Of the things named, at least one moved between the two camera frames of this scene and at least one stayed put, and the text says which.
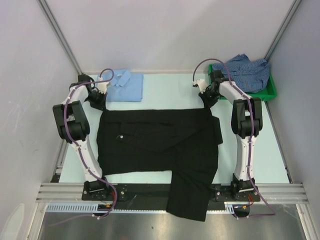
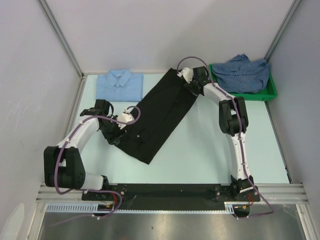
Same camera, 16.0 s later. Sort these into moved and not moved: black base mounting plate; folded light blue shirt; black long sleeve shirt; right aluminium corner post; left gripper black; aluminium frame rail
Moved: black long sleeve shirt; left gripper black
Not moved: folded light blue shirt; right aluminium corner post; black base mounting plate; aluminium frame rail
